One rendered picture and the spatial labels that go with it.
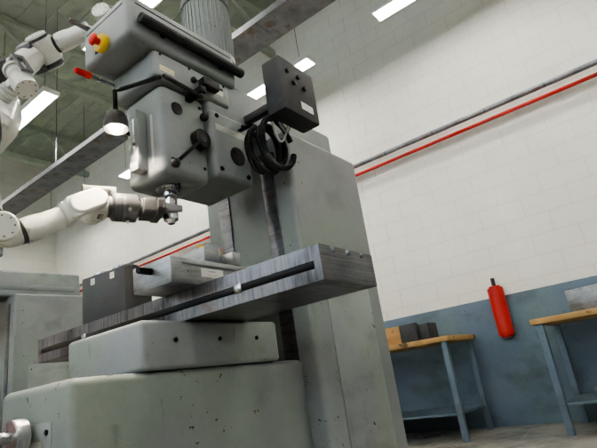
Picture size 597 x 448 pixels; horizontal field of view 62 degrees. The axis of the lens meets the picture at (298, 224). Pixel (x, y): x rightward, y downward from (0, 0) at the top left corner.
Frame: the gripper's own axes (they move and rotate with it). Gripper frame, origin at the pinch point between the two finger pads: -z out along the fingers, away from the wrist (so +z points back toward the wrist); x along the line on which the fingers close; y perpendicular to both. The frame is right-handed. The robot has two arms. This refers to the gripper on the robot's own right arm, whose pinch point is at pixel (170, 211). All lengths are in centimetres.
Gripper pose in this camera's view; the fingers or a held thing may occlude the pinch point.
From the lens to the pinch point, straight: 164.1
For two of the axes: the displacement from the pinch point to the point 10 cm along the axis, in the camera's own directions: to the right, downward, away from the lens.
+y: 1.3, 9.4, -3.2
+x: -5.0, 3.4, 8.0
